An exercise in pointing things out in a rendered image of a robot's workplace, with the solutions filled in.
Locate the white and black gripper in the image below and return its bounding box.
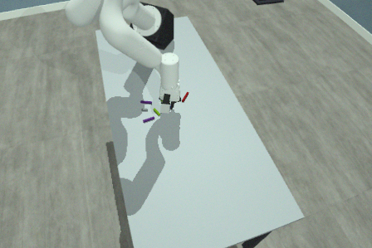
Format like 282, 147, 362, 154
159, 83, 181, 109

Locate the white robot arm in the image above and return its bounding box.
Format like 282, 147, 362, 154
66, 0, 179, 90

